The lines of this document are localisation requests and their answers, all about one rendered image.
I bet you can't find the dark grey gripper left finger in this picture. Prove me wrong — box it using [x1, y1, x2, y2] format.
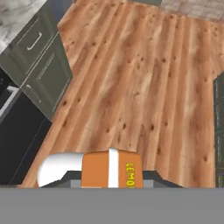
[40, 170, 83, 189]

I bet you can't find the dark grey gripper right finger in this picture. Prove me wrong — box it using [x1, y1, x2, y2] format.
[142, 170, 184, 189]

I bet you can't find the orange lemon drink carton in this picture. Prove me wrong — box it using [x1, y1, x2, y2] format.
[80, 147, 144, 189]

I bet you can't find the white rounded object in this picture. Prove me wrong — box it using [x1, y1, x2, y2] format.
[37, 152, 85, 188]

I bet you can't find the black dishwasher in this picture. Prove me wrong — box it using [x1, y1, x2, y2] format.
[0, 66, 54, 186]

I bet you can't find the dark green cupboard run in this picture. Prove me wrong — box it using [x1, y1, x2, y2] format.
[213, 72, 224, 189]

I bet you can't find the grey-green cupboard door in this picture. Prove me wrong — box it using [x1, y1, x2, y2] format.
[20, 32, 74, 121]

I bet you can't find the grey-green drawer front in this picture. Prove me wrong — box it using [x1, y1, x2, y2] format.
[0, 11, 60, 86]

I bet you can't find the silver cupboard door handle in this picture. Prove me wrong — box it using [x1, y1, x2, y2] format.
[25, 83, 42, 104]

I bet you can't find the silver dishwasher handle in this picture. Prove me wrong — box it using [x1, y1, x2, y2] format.
[0, 85, 22, 118]

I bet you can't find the silver drawer handle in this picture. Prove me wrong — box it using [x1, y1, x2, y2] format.
[26, 31, 44, 52]

